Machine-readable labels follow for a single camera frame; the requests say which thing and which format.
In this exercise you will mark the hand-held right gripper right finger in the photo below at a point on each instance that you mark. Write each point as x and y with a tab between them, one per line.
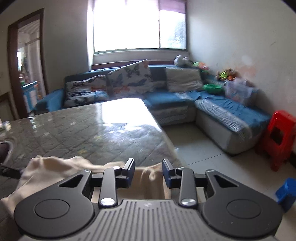
167	173

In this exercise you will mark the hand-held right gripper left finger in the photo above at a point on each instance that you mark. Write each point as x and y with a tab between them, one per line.
130	171

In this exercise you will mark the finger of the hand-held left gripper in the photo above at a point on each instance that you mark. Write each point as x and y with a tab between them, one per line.
9	172

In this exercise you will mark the cream sweatshirt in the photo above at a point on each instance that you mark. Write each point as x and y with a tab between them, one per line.
46	169

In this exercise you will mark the round black induction cooktop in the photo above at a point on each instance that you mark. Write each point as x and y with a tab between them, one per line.
3	153

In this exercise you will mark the blue corner sofa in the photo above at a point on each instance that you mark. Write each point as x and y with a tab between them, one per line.
166	102

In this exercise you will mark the light blue small cabinet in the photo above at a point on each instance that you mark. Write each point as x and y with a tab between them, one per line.
29	96

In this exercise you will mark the butterfly print pillow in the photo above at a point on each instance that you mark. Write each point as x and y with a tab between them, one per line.
85	98
87	83
129	80

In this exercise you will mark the grey pillow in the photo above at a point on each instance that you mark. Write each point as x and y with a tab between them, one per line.
183	78

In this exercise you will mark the green plastic bowl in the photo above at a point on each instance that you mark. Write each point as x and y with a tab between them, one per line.
212	88

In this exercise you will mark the clear plastic storage box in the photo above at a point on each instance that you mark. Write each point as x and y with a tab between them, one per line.
238	91

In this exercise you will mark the orange and green toy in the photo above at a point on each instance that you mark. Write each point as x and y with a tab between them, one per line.
200	66

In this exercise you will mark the panda plush toy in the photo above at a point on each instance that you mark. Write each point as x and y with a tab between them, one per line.
181	61

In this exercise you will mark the green frog plush toy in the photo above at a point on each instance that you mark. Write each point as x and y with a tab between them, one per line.
226	74

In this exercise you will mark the blue plastic stool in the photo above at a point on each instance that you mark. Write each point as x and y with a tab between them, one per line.
286	194

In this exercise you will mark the red plastic stool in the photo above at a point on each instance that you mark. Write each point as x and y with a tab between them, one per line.
281	120

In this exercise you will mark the window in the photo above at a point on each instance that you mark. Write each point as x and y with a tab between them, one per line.
127	25

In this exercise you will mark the purple window blind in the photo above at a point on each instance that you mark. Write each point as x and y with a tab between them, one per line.
173	5

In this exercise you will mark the dark wooden door frame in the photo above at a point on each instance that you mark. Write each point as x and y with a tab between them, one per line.
12	69

